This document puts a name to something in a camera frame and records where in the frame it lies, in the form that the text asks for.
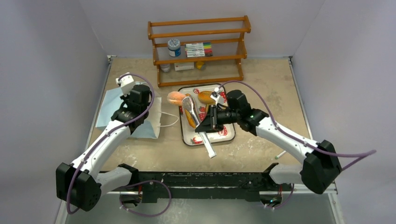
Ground long fake baguette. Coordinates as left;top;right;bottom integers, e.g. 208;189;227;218
184;109;197;129

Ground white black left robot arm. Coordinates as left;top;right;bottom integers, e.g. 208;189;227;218
56;84;155;214

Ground metal tongs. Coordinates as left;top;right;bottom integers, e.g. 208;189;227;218
182;96;216;158

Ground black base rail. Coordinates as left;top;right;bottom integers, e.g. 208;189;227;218
122;168;292;203

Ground pink sugared fake donut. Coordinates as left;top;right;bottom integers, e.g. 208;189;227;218
167;91;187;106

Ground white red small box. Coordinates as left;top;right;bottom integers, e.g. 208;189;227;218
174;62;194;71

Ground orange wooden shelf rack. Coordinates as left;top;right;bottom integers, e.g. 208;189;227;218
147;15;252;87

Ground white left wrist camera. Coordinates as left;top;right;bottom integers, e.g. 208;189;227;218
116;74;135;95

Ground blue paint jar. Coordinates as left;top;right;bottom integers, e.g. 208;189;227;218
167;38;181;57

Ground orange bagel fake bread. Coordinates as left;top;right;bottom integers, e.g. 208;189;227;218
197;91;216;105

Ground small yellow object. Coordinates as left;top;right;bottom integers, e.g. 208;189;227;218
195;61;205;70

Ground set of coloured markers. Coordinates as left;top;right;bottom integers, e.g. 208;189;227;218
184;42;213;57

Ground small white jar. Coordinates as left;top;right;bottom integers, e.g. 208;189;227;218
160;63;171;72

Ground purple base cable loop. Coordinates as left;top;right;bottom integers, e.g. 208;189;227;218
119;180;172;217

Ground strawberry print white tray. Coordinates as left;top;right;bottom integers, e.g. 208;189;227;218
179;84;235;147

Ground light blue paper bag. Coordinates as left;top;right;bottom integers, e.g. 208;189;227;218
95;88;179;139

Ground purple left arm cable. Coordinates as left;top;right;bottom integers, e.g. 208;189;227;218
65;73;156;215

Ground white green marker pen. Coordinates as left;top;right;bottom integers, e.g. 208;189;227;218
275;151;287;160

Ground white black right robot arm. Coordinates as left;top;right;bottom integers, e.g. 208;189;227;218
195;90;342;194

